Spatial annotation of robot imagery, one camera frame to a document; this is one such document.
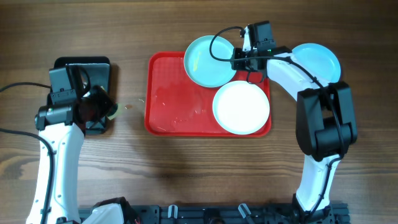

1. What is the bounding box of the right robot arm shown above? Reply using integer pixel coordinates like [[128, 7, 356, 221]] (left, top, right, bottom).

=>
[[231, 43, 358, 223]]

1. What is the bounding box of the white plate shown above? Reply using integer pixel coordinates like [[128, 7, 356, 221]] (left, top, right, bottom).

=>
[[212, 81, 271, 135]]

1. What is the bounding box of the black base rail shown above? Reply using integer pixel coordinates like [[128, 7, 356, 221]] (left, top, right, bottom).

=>
[[77, 203, 351, 224]]

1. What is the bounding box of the red plastic tray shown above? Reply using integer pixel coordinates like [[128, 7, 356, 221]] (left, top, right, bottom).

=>
[[144, 51, 272, 138]]

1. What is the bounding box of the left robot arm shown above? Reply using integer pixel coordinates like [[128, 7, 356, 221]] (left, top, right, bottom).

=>
[[26, 85, 118, 223]]

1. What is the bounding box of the black water tray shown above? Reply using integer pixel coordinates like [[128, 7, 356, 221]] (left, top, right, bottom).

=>
[[53, 56, 111, 135]]

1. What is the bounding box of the teal plate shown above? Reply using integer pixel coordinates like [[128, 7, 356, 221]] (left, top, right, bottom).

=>
[[183, 35, 236, 88], [292, 43, 341, 83]]

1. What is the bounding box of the yellow green sponge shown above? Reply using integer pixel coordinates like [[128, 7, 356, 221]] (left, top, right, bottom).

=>
[[106, 103, 119, 120]]

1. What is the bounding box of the teal plate top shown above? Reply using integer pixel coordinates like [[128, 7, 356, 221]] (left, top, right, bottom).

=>
[[183, 35, 236, 88]]

